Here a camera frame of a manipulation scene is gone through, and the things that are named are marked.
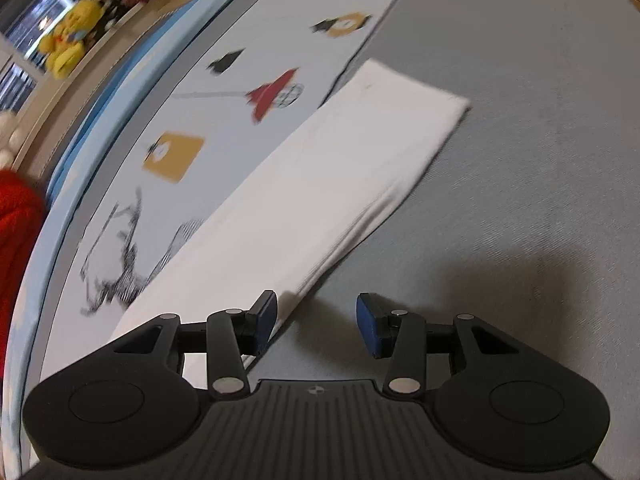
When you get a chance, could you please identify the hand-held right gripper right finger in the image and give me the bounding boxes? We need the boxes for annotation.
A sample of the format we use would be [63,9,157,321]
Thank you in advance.
[355,291,529,401]

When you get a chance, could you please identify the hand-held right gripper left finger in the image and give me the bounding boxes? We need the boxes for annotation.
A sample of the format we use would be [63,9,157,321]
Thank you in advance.
[105,289,279,401]

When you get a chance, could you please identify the white long-sleeve shirt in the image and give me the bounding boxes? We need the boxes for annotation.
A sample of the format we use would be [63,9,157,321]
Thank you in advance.
[107,58,473,391]

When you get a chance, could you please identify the deer printed sheet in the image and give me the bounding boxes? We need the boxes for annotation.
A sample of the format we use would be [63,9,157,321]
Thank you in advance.
[30,0,426,361]

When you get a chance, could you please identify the red folded blanket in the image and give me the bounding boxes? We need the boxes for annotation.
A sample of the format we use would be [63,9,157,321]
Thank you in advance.
[0,170,48,376]

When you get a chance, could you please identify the light blue sheet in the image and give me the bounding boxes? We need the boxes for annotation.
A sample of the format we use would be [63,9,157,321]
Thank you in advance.
[0,0,261,466]

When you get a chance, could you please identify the white plush toy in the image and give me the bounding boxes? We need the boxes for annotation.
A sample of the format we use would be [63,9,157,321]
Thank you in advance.
[0,112,23,166]

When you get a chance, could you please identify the yellow plush with blue scarf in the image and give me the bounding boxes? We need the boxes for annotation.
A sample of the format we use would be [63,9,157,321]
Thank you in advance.
[54,0,109,43]

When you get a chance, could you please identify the window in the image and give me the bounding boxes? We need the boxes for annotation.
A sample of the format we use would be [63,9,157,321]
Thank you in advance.
[0,0,81,111]

